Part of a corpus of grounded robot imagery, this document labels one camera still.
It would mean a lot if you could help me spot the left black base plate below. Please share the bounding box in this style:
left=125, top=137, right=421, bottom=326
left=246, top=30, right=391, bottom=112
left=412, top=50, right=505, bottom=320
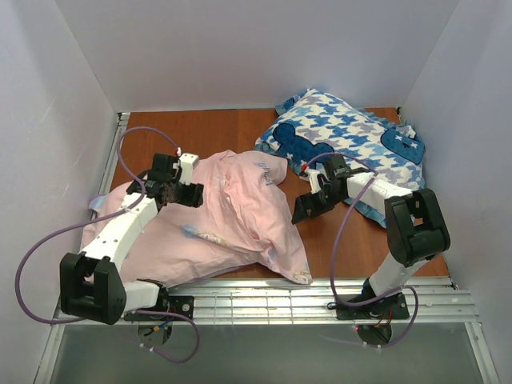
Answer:
left=123, top=295, right=194, bottom=322

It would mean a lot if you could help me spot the aluminium left side rail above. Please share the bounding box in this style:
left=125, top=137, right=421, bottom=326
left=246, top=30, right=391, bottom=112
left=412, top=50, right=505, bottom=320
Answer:
left=89, top=112, right=130, bottom=218

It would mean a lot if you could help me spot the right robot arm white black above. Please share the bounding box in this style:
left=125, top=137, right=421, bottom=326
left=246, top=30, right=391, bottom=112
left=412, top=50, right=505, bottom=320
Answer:
left=292, top=152, right=450, bottom=319

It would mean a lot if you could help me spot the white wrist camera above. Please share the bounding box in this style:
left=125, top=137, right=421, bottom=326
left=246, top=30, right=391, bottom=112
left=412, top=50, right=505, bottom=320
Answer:
left=300, top=168, right=326, bottom=194
left=178, top=153, right=200, bottom=186

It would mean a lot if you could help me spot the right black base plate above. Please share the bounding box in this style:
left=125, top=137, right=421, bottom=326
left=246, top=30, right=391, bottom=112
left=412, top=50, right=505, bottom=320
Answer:
left=328, top=293, right=410, bottom=320

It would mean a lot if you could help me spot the pink pillowcase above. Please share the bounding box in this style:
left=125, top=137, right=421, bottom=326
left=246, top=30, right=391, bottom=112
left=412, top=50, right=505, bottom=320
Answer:
left=79, top=150, right=313, bottom=287

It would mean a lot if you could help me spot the blue white houndstooth pillow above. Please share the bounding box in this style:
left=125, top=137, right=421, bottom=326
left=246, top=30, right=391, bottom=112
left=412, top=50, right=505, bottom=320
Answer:
left=254, top=86, right=427, bottom=229

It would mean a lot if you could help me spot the aluminium front rail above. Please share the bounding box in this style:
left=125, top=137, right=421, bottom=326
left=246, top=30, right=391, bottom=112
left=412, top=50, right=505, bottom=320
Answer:
left=50, top=275, right=480, bottom=326

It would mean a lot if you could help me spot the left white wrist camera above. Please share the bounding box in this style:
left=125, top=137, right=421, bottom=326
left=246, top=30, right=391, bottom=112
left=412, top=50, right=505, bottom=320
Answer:
left=178, top=153, right=200, bottom=186

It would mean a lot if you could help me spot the aluminium rail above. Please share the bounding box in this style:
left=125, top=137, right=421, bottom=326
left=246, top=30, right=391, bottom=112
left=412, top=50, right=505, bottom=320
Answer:
left=50, top=275, right=480, bottom=326
left=89, top=112, right=130, bottom=218

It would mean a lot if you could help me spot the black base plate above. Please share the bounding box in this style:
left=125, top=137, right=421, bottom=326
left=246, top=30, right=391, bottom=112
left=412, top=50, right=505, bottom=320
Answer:
left=328, top=293, right=410, bottom=320
left=123, top=295, right=194, bottom=322

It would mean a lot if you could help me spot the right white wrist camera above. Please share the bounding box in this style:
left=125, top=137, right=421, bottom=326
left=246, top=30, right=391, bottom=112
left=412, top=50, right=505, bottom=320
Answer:
left=300, top=168, right=326, bottom=194

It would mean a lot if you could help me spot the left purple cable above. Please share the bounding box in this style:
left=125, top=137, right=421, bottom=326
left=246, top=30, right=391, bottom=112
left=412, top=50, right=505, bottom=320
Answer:
left=14, top=126, right=201, bottom=364

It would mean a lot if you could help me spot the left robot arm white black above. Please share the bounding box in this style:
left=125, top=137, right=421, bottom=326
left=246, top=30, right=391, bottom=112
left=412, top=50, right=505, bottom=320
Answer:
left=59, top=153, right=204, bottom=325

